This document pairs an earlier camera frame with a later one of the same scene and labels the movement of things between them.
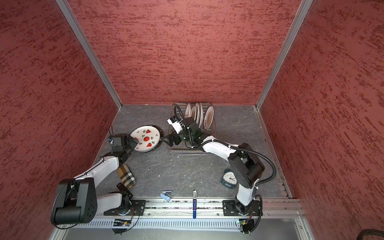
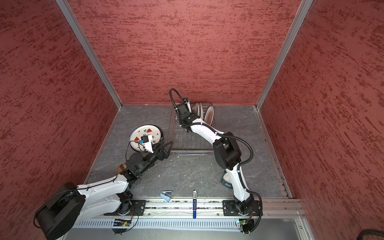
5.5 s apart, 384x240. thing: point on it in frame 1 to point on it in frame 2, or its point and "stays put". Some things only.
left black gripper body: (132, 144) to (159, 156)
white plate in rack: (199, 114) stays put
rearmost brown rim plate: (208, 117) stays put
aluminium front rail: (213, 209) stays put
